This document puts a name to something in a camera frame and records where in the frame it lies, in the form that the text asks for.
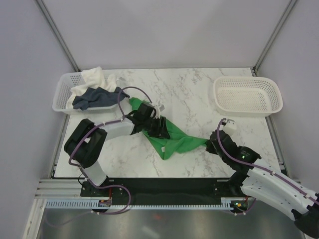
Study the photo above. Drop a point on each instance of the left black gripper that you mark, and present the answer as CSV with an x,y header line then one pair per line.
x,y
161,132

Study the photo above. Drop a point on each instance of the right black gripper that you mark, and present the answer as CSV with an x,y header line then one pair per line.
x,y
209,148

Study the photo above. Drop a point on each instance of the green towel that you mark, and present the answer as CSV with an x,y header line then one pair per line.
x,y
179,141

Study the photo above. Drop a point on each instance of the dark blue towel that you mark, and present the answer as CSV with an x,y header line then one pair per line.
x,y
99,97

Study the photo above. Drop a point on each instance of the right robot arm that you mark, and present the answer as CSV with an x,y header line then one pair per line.
x,y
255,177

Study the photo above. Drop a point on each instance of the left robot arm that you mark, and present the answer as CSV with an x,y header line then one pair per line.
x,y
85,143

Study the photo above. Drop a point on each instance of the right white plastic basket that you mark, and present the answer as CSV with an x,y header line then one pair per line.
x,y
253,97

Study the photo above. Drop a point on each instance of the white plastic basket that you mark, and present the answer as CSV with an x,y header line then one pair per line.
x,y
62,93
253,97

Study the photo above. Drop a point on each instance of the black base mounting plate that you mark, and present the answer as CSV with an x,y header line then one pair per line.
x,y
173,190

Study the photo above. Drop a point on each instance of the white towel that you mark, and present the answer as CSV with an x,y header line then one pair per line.
x,y
93,79

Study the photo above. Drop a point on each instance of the left white plastic basket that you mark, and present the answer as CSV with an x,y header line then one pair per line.
x,y
62,93

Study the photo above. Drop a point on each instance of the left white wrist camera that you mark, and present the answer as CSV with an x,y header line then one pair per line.
x,y
157,111

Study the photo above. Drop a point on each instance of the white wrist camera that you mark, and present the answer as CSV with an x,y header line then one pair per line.
x,y
229,126
157,111

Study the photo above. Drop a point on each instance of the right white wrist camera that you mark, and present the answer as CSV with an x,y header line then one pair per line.
x,y
229,126

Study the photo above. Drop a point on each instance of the white slotted cable duct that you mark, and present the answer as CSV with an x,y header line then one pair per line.
x,y
105,203

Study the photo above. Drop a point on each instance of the right aluminium frame post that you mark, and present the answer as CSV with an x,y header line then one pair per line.
x,y
275,33

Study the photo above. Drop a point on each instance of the aluminium extrusion rail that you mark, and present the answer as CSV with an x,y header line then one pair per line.
x,y
73,189

